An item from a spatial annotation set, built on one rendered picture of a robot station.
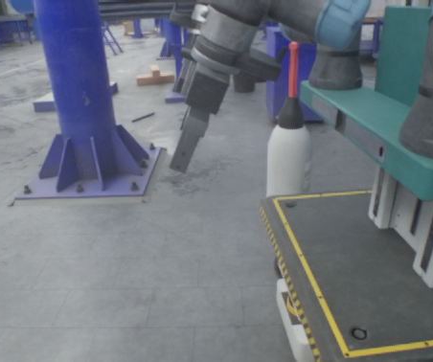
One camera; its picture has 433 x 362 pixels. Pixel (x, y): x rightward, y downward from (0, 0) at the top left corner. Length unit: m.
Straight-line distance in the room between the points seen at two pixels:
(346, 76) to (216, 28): 0.61
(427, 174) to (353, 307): 0.40
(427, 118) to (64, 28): 1.77
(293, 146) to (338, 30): 1.20
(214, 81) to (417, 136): 0.33
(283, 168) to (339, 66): 0.75
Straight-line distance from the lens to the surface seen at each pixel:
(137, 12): 4.07
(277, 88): 3.03
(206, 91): 0.51
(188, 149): 0.54
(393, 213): 1.19
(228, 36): 0.51
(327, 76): 1.08
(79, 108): 2.14
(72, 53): 2.09
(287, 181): 1.72
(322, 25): 0.49
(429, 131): 0.64
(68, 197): 2.13
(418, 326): 0.92
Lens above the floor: 0.94
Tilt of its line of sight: 26 degrees down
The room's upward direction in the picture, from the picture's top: 2 degrees counter-clockwise
